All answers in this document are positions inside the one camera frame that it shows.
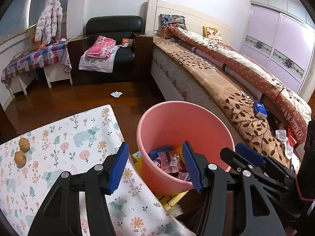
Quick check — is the yellow plastic bag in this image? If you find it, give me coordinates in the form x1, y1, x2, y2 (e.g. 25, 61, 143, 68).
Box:
175, 147, 185, 164

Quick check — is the clear printed snack bag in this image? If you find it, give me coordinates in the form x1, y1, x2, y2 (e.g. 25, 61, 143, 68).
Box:
153, 151, 191, 182

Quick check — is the pink plastic trash bucket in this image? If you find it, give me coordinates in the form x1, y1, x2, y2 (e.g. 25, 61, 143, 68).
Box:
136, 101, 235, 195

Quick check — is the white crumpled cloth on bed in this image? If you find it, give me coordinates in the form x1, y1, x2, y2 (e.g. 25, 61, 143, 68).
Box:
275, 129, 294, 160

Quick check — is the blue tissue pack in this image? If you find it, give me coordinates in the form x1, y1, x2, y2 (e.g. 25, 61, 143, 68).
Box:
253, 101, 268, 119

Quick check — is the yellow box under bucket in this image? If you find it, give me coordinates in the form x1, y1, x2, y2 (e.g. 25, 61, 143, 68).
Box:
131, 151, 188, 210

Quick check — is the red dotted quilt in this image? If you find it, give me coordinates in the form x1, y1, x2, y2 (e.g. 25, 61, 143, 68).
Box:
167, 27, 312, 144

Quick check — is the floral bear tablecloth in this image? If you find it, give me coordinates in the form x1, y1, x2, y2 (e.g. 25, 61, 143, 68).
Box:
1, 105, 191, 235

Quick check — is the walnut nearer table edge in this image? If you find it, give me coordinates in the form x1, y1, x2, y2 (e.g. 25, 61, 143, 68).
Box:
14, 151, 27, 167

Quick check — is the walnut farther one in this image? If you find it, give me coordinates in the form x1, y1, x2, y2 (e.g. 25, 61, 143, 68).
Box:
19, 137, 31, 153

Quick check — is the yellow red pillow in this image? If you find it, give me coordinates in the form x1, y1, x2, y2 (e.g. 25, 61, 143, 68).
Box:
203, 26, 224, 44

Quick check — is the white tissue on floor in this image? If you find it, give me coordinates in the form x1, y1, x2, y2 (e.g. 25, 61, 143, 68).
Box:
110, 91, 122, 98

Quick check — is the lilac sliding wardrobe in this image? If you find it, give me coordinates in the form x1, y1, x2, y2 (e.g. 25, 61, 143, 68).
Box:
240, 0, 314, 101

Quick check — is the black leather armchair far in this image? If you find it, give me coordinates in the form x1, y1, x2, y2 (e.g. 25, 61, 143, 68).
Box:
67, 16, 153, 85

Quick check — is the white side table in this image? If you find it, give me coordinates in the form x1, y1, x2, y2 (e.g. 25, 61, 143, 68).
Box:
8, 63, 73, 99

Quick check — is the light floral folded sheet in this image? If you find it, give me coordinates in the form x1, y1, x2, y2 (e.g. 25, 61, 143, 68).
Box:
79, 45, 120, 73

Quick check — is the colourful cartoon pillow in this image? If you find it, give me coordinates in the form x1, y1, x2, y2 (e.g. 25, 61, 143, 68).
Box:
160, 14, 187, 39

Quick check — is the orange box on armchair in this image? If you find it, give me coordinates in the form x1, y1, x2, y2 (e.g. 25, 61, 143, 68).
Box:
122, 38, 133, 47

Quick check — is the plaid checkered tablecloth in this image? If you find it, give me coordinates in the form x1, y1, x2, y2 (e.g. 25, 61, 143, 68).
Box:
1, 43, 72, 88

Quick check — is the pink folded blanket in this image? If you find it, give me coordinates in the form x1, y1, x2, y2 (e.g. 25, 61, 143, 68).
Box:
85, 36, 116, 59

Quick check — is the hanging floral puffer jacket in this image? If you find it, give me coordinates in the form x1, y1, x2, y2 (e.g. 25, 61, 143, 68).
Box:
34, 0, 63, 45

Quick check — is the white bed frame headboard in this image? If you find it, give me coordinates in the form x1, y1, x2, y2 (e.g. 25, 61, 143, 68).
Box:
144, 0, 247, 143

